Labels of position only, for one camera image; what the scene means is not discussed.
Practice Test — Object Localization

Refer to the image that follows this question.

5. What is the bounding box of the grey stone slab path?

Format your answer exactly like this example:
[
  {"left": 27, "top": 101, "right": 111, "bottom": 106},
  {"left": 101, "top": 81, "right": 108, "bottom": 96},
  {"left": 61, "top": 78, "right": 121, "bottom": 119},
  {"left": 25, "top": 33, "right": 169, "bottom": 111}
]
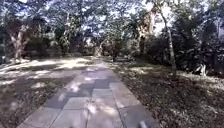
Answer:
[{"left": 16, "top": 59, "right": 162, "bottom": 128}]

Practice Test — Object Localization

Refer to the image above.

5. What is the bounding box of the wood of trees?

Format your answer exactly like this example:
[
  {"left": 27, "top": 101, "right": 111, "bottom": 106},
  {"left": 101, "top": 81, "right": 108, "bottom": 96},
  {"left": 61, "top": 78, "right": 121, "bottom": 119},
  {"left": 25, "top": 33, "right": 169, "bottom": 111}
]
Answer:
[{"left": 0, "top": 0, "right": 224, "bottom": 77}]

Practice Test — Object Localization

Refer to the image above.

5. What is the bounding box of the leaf-covered ground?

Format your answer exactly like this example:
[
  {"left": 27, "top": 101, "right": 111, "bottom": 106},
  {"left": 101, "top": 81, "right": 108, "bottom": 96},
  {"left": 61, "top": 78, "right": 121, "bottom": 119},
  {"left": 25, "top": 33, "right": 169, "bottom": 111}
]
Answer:
[
  {"left": 102, "top": 57, "right": 224, "bottom": 128},
  {"left": 0, "top": 57, "right": 101, "bottom": 128}
]

